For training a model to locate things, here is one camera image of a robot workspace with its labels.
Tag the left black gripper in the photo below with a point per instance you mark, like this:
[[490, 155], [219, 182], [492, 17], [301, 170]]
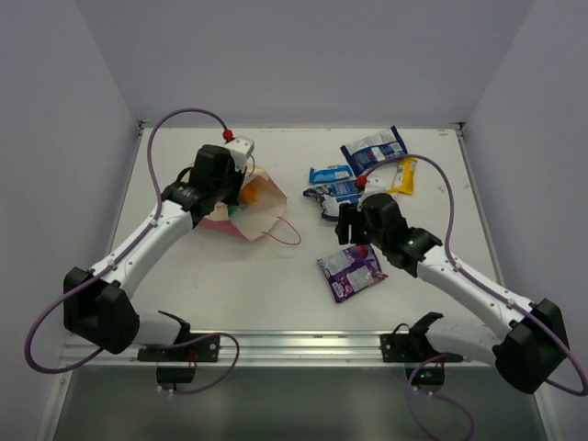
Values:
[[234, 185]]

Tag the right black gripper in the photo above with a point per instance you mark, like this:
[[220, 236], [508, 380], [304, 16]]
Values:
[[349, 214]]

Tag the yellow snack bar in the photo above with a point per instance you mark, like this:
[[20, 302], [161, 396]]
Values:
[[403, 182]]

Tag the dark blue chips bag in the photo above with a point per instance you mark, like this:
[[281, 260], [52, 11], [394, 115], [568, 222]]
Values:
[[332, 195]]

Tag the pink and cream paper bag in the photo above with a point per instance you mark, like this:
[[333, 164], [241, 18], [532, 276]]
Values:
[[263, 215]]

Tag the purple blue snack packet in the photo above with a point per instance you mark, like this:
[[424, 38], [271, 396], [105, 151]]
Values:
[[351, 270]]

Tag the light blue snack packet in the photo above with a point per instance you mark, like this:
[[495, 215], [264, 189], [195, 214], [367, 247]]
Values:
[[331, 174]]

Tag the blue sweet chilli crisps bag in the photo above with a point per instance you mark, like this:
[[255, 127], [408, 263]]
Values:
[[374, 149]]

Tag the teal mint candy packet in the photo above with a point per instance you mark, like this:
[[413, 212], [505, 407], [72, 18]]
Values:
[[236, 211]]

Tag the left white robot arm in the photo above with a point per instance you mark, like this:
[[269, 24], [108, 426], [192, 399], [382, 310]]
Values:
[[98, 303]]

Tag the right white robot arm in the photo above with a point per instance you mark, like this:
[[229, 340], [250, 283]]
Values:
[[526, 340]]

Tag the orange snack packet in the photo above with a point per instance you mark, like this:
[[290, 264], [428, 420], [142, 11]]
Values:
[[248, 194]]

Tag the right black controller box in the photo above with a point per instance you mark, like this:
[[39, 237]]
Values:
[[429, 376]]

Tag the black controller box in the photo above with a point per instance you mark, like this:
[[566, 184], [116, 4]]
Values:
[[429, 376], [170, 377]]

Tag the left black controller box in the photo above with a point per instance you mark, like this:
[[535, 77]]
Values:
[[170, 377]]

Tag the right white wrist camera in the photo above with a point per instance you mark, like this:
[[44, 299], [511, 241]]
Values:
[[370, 186]]

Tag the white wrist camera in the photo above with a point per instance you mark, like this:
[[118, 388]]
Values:
[[241, 149], [370, 186]]

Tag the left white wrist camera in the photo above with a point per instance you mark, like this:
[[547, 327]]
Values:
[[241, 149]]

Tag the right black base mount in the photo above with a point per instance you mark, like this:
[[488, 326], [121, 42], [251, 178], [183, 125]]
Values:
[[409, 344]]

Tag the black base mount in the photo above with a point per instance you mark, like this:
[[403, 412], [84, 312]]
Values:
[[179, 344], [409, 344]]

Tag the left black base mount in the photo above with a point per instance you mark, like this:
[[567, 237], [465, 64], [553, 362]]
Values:
[[179, 344]]

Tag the aluminium front rail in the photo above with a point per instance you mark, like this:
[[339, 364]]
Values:
[[325, 349]]

